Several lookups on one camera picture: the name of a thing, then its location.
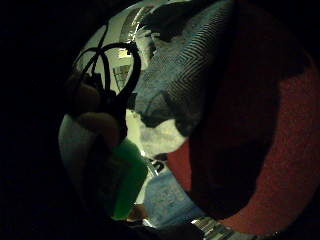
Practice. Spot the green translucent bottle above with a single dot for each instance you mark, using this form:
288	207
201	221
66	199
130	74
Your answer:
130	176

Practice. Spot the white crumpled cloth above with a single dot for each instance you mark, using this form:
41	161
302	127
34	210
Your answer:
161	138

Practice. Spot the blue printed packet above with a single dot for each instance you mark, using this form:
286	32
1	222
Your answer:
168	198

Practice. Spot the the person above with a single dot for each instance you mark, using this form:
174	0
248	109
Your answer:
190	56

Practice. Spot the striped metallic object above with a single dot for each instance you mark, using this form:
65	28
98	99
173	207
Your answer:
216	230

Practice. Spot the red felt object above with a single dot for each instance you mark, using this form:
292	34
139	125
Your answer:
290	150

